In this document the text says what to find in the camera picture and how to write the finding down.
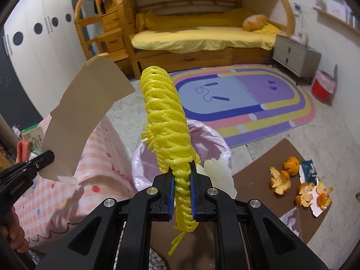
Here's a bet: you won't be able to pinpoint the white paper scrap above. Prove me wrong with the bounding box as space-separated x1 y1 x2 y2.
309 180 333 219

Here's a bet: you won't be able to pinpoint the pastel rainbow rug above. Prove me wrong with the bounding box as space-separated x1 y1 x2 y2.
169 64 316 149

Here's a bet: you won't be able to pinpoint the yellow foam fruit net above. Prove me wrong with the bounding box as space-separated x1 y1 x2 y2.
140 65 201 258

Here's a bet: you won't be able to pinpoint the pink checkered blanket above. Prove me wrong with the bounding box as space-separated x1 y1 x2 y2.
11 115 141 248

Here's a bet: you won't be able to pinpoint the brown cardboard piece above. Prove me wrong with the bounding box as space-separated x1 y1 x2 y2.
38 56 136 185

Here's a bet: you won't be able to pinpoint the red bin with pink bag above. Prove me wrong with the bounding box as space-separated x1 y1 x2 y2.
311 70 337 103

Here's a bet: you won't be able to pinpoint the white wardrobe with black circles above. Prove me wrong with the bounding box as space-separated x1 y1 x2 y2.
0 0 88 120

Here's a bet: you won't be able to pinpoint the green white medicine box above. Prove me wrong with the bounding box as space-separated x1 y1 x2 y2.
21 124 47 156

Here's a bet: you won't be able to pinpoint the yellow bed sheet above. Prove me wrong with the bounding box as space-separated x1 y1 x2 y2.
132 24 282 53

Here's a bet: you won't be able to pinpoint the yellow quilt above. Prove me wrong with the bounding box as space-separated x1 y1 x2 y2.
135 8 255 31

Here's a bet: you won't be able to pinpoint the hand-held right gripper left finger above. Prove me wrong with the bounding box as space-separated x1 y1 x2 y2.
34 171 175 270

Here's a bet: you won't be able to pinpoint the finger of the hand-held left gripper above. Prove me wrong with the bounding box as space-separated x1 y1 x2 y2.
27 150 56 173

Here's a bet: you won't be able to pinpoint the blue snack wrapper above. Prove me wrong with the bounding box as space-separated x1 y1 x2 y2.
299 160 318 185

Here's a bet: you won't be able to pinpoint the orange plush pillow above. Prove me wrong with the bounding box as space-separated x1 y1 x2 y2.
242 15 268 31

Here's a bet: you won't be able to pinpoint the tangerine peel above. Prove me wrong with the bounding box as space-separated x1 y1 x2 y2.
315 180 333 210
269 166 292 195
295 183 316 207

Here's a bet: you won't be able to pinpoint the small items on nightstand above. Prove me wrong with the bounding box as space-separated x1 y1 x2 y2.
291 32 309 44

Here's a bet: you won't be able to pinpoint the wooden stair drawers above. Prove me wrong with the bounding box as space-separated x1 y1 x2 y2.
74 0 130 77

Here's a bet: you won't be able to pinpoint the cream foam fruit net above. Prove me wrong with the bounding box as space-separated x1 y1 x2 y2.
197 157 238 199

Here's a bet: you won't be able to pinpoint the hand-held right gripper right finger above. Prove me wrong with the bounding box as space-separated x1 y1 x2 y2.
190 162 328 270

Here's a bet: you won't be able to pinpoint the wooden bunk bed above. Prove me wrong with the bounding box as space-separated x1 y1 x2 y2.
117 0 296 81

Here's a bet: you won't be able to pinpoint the wooden wall shelf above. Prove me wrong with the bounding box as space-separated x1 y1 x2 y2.
313 6 360 30

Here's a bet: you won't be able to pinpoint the grey knitted clothing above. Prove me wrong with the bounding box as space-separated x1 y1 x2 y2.
149 247 175 270

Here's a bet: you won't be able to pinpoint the person's left hand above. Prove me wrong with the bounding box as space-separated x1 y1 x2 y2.
0 205 29 254

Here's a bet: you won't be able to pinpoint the pink printed paper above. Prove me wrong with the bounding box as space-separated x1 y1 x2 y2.
278 207 303 239

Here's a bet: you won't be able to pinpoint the curled tangerine peel shell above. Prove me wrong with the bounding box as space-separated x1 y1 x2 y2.
283 157 300 176

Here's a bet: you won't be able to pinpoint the grey nightstand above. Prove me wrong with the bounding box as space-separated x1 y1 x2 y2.
272 34 322 86

